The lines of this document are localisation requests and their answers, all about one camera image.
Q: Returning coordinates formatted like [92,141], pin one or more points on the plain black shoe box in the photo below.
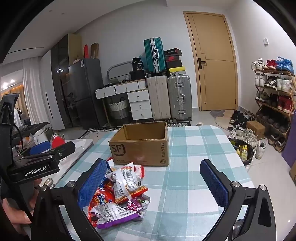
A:
[173,64]

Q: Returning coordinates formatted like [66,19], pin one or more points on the pile of shoes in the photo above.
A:
[245,134]

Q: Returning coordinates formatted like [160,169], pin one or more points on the white curtain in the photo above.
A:
[32,88]

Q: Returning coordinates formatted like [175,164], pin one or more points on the brown cardboard box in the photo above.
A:
[138,150]

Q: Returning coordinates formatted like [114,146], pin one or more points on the black shoe box red stripe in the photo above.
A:
[171,51]

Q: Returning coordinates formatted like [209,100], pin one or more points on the patterned floor rug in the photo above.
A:
[104,130]

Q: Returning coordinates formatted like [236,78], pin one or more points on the woven laundry basket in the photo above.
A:
[119,111]

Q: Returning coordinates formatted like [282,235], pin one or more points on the dark sofa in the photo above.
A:
[32,129]

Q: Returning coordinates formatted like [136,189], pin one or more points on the teal suitcase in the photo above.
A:
[153,55]

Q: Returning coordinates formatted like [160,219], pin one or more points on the white lidded bin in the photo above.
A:
[41,136]

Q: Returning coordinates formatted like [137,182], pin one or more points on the teal checked tablecloth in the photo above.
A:
[180,185]

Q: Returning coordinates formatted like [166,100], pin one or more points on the brown paper bag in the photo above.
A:
[94,51]

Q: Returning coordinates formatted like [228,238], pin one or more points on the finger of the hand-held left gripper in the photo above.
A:
[39,148]
[66,147]

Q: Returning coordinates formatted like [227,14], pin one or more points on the shoe rack with shoes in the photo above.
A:
[282,83]

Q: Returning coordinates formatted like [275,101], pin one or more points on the flat cardboard box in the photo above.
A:
[293,172]

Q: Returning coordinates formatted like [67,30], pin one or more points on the beige suitcase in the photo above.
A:
[158,97]

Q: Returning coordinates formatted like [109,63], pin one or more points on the yellow wooden door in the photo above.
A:
[215,69]

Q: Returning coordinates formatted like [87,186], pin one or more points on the purple bag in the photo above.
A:
[289,153]

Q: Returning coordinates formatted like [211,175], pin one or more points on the irregular door mat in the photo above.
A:
[222,115]

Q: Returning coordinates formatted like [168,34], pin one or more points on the white drawer desk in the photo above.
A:
[138,102]

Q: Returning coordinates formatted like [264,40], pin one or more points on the black trash bin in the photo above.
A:
[242,160]

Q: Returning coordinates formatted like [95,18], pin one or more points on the oval mirror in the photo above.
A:
[115,68]

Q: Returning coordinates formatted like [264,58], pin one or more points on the red logo shoe box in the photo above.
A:
[172,58]

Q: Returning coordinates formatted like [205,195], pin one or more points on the marble side table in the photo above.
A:
[81,146]

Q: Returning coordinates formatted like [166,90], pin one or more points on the black paper bag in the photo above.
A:
[138,64]

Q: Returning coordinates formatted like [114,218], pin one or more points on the dark grey fridge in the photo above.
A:
[81,92]

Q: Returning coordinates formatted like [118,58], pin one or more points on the white orange noodle snack packet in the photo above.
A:
[126,183]

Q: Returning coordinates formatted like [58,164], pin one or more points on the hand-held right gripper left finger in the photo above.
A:
[92,183]

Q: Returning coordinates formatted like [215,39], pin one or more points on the wooden shoe rack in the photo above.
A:
[291,92]

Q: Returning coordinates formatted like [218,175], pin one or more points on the dark glass cabinet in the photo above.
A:
[60,60]

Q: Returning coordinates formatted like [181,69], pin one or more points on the small cardboard box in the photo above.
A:
[255,128]

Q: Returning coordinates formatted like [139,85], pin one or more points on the red snack packet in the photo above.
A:
[101,199]

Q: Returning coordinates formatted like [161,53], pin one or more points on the white wardrobe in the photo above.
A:
[50,92]

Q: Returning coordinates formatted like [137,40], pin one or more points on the purple candy packet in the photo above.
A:
[136,204]

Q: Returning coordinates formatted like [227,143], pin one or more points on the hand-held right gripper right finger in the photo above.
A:
[214,183]

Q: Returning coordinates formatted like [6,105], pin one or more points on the silver suitcase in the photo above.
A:
[179,97]

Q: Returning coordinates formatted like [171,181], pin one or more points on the person's left hand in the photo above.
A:
[13,215]

